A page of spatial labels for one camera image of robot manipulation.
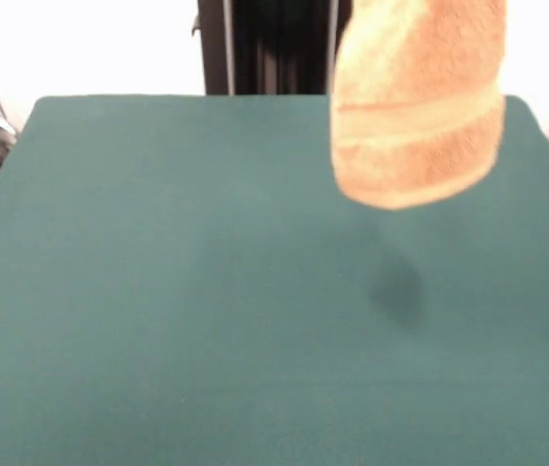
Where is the dark green table cloth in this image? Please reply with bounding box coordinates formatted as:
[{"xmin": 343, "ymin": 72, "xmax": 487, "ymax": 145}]
[{"xmin": 0, "ymin": 94, "xmax": 549, "ymax": 466}]

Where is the tan terry towel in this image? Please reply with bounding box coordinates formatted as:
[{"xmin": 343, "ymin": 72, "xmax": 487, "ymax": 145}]
[{"xmin": 329, "ymin": 0, "xmax": 507, "ymax": 213}]

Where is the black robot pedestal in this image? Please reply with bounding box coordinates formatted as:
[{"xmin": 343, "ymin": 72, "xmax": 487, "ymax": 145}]
[{"xmin": 189, "ymin": 0, "xmax": 356, "ymax": 96}]

